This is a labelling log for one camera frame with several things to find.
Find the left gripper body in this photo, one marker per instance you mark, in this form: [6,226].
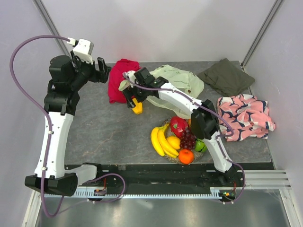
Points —
[86,71]

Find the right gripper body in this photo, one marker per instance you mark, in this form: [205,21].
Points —
[139,93]

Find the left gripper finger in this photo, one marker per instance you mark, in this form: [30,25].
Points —
[103,76]
[102,65]

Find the yellow bell pepper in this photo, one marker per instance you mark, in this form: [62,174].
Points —
[138,107]

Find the pale green plastic bag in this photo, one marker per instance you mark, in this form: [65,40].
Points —
[185,81]

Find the yellow banana bunch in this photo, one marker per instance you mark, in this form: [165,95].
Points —
[160,143]

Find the red dragon fruit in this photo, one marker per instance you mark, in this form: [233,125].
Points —
[178,126]

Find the yellow lemon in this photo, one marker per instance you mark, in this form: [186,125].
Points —
[174,142]

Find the red grape bunch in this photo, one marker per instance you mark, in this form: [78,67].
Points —
[188,140]

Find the orange tangerine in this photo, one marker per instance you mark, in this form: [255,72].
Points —
[186,156]

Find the olive green cloth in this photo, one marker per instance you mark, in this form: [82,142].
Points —
[226,79]

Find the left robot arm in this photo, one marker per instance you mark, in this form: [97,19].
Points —
[69,75]

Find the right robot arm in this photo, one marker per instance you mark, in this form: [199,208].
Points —
[204,120]

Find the red cloth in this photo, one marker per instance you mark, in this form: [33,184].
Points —
[116,77]

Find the speckled round plate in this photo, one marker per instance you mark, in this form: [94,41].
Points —
[168,133]

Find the pink patterned cloth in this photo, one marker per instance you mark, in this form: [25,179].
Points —
[247,116]

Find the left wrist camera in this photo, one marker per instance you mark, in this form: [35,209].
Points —
[83,49]

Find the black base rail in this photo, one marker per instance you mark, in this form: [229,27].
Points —
[148,179]

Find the white cable duct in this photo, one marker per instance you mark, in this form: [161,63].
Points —
[95,193]

